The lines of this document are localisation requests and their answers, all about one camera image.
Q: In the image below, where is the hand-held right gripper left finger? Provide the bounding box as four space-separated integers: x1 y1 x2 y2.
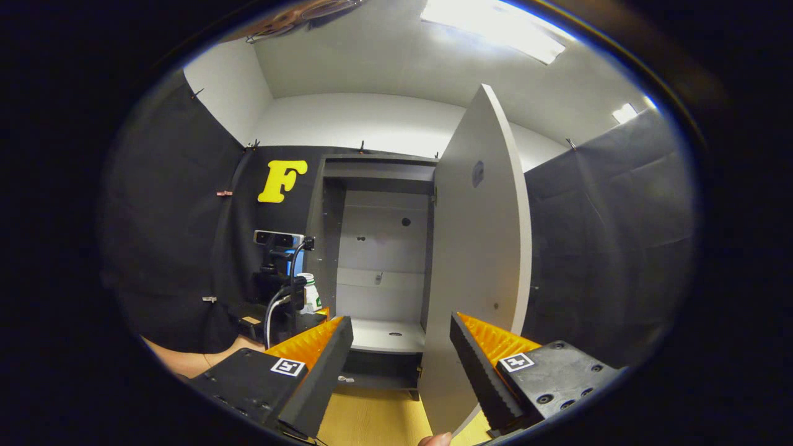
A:
189 316 354 439

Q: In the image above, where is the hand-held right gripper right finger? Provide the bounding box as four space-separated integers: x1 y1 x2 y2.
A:
450 313 623 437

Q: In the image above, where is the clear bottle with green label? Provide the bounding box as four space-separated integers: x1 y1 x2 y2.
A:
297 273 323 315

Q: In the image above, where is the beige cabinet door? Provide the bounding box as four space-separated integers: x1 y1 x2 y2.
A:
418 84 533 437

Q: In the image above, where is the black backdrop cloth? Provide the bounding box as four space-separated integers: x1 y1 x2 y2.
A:
102 68 698 372

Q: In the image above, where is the large ceiling light panel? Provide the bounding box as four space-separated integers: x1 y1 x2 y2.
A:
420 0 575 65

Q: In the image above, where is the black cable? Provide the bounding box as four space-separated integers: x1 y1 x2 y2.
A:
289 237 315 287

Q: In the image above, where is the grey cable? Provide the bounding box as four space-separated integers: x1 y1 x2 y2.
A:
264 285 293 351

